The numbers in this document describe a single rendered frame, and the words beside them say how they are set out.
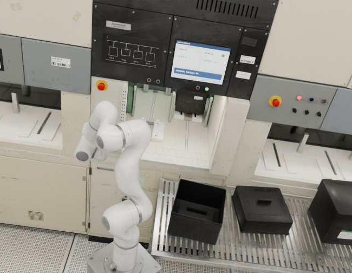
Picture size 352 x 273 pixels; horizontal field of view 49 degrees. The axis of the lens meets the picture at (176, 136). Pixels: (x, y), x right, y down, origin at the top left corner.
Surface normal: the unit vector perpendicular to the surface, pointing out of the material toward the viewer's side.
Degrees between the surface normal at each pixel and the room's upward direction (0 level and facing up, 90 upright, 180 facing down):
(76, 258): 0
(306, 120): 90
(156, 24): 90
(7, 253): 0
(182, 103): 90
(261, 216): 0
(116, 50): 90
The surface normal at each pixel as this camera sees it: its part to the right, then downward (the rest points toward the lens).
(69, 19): -0.04, 0.58
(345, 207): 0.15, -0.80
